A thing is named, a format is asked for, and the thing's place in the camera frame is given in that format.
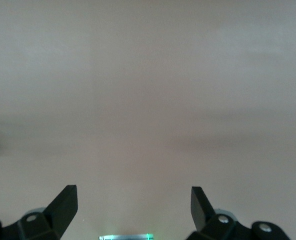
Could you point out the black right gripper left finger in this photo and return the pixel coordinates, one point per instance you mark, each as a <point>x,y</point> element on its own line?
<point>50,225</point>

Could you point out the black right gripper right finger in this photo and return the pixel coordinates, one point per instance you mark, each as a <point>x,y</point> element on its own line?
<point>208,227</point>

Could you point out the brown table cover sheet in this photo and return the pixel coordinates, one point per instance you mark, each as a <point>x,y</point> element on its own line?
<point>147,100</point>

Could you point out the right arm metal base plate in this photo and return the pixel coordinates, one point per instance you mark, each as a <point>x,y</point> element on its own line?
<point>125,237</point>

